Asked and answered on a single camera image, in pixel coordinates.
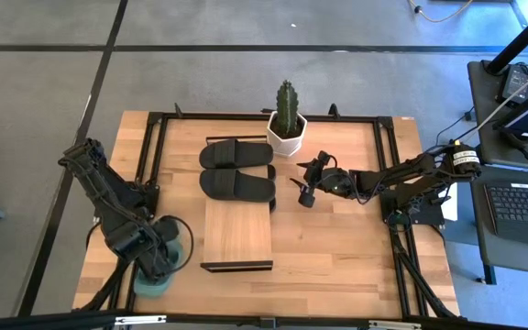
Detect white paper sheet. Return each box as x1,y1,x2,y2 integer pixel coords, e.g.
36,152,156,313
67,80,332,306
439,193,459,222

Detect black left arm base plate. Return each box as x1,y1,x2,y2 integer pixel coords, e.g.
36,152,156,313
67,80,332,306
92,182,160,221

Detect black power adapter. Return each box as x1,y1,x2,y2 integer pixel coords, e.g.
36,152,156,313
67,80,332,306
496,62,528,105

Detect black cable bundle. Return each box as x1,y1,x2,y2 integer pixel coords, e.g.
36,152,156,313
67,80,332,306
390,223,458,321
79,219,139,314

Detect black aluminium table frame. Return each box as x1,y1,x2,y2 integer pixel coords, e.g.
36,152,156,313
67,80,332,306
71,109,461,322

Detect black rig beam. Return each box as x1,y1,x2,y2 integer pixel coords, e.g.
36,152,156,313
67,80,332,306
0,309,528,330

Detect black floor cables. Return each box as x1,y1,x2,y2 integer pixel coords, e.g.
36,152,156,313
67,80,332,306
434,105,481,155

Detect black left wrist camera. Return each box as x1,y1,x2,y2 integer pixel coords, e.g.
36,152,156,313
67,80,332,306
152,217,182,243

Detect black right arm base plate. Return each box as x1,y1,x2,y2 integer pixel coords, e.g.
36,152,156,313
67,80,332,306
379,187,446,227

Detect yellow cable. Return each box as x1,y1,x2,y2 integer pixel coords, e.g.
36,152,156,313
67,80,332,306
407,0,475,24

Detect chunky black slide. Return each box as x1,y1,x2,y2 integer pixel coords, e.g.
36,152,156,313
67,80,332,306
198,167,278,204
198,138,275,170

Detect white plant pot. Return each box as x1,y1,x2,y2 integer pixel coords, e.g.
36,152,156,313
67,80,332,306
266,111,309,158

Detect white cable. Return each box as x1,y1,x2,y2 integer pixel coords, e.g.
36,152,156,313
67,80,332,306
474,57,528,135

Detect wooden shelf black metal frame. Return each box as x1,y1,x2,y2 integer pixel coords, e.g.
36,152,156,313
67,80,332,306
199,134,278,273

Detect black keyboard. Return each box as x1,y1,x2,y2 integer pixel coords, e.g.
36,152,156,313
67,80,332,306
483,181,528,249

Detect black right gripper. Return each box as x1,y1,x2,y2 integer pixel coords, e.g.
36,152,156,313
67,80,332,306
290,150,361,208

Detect black pole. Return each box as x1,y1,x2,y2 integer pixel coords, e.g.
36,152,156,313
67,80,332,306
484,0,528,75

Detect silver bracket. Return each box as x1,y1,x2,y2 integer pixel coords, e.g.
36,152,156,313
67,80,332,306
114,314,168,326
368,320,424,330

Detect black monitor cable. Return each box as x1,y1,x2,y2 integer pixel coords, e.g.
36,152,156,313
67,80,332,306
495,126,528,171

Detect green slide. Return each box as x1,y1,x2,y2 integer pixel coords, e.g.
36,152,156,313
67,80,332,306
132,236,186,300

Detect grey desk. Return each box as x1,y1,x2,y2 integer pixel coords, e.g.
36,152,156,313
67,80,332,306
467,163,528,286
467,59,528,171

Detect green cactus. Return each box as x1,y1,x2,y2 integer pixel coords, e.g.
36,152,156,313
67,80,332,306
275,80,300,138

